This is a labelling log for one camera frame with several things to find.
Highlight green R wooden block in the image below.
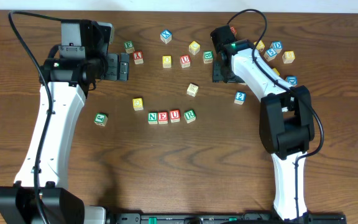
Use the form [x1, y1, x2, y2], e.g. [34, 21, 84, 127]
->
[184, 110, 196, 123]

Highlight green N wooden block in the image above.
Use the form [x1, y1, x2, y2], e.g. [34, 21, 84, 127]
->
[147, 112, 158, 124]

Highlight red u block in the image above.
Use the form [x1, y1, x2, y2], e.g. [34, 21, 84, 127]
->
[170, 110, 181, 123]
[180, 54, 191, 68]

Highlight red E wooden block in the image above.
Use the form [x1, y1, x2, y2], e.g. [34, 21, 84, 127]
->
[157, 111, 168, 124]

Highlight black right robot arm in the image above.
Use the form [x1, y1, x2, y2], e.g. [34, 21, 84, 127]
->
[213, 39, 314, 221]

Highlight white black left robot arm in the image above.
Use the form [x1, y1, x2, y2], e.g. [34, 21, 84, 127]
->
[0, 53, 129, 223]

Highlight green B wooden block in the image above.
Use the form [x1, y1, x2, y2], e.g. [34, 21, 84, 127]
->
[203, 50, 214, 63]

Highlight red X wooden block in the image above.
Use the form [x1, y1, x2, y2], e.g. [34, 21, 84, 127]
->
[132, 51, 144, 65]

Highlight green F wooden block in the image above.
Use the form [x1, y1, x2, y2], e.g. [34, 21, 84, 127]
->
[124, 40, 135, 54]

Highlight blue 2 wooden block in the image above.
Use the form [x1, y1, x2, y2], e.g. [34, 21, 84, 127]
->
[234, 91, 246, 105]

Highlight plain wood top block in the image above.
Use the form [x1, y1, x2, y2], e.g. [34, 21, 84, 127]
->
[186, 83, 199, 97]

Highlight yellow block upper middle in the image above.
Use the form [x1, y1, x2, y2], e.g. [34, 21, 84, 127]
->
[188, 40, 201, 55]

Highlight yellow G wooden block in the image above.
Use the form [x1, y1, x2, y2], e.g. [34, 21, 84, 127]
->
[132, 98, 144, 111]

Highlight red H wooden block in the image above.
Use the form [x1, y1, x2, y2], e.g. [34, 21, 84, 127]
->
[230, 27, 237, 35]

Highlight yellow block near D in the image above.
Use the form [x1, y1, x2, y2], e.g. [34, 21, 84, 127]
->
[254, 40, 265, 52]

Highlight yellow O wooden block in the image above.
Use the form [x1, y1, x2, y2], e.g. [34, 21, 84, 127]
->
[162, 55, 172, 68]

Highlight blue 5 wooden block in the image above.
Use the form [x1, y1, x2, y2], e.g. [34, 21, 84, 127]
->
[264, 48, 277, 62]

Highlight green J wooden block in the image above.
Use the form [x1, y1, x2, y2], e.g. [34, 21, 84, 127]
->
[94, 113, 108, 126]

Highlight yellow A wooden block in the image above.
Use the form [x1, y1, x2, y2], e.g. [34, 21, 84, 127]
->
[272, 68, 280, 76]

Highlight blue X wooden block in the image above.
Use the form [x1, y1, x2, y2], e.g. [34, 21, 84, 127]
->
[160, 29, 172, 44]

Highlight blue D block upper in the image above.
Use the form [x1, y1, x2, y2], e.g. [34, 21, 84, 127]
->
[270, 41, 283, 54]

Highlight blue d block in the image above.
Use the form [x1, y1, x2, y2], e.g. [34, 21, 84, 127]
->
[270, 41, 283, 54]
[285, 76, 298, 86]

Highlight yellow 8 wooden block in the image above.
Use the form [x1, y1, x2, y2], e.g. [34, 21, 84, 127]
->
[282, 51, 295, 63]

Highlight blue D block lower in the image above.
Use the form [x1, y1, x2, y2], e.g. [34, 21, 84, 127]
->
[285, 76, 298, 86]

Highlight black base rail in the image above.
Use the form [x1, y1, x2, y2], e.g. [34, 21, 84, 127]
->
[111, 213, 347, 224]

